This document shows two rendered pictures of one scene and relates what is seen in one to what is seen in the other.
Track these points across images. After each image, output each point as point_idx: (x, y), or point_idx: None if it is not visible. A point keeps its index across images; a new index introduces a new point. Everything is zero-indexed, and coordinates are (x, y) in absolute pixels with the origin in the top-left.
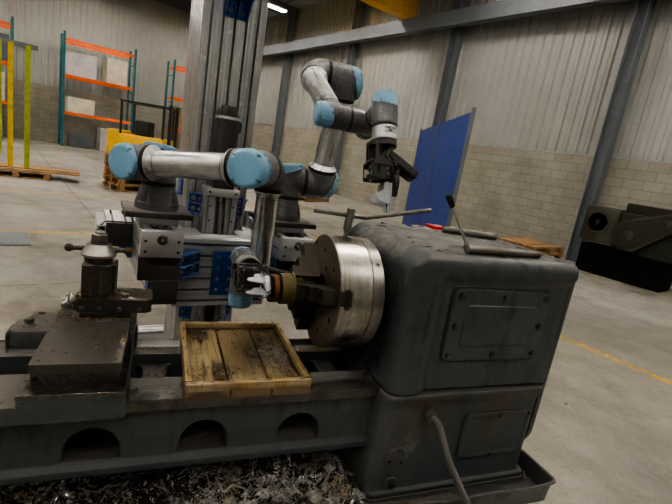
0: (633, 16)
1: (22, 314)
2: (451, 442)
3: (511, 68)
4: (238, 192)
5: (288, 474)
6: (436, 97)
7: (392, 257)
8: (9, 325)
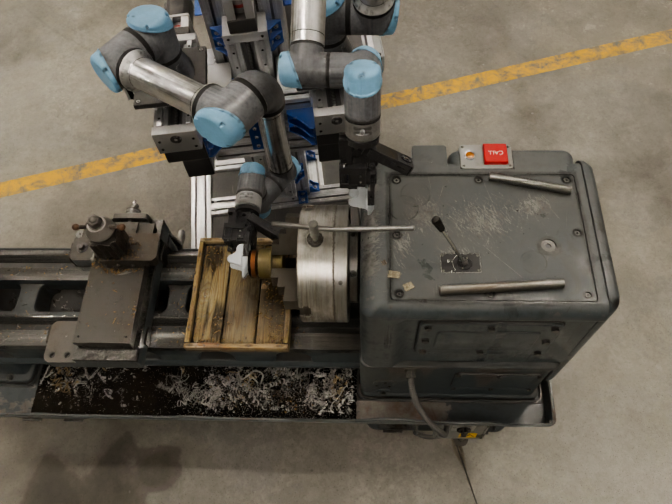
0: None
1: (137, 4)
2: (444, 381)
3: None
4: (264, 33)
5: None
6: None
7: (361, 272)
8: (127, 25)
